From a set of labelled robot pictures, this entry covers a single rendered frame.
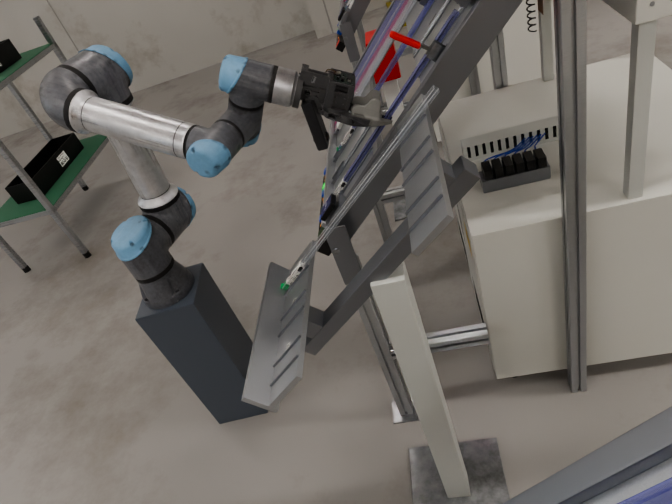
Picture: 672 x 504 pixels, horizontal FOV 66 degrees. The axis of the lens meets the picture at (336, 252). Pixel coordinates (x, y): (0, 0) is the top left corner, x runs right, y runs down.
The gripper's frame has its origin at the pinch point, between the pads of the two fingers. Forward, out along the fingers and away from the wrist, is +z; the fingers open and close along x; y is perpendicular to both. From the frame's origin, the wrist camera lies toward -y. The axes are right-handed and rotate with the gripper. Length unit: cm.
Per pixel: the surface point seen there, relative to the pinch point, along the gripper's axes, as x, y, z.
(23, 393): 23, -170, -108
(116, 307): 67, -156, -84
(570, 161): -13.9, 7.5, 34.6
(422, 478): -34, -83, 35
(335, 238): -14.4, -22.8, -4.9
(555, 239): -10.0, -13.3, 44.3
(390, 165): -10.0, -4.5, 2.2
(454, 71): -9.9, 17.1, 7.4
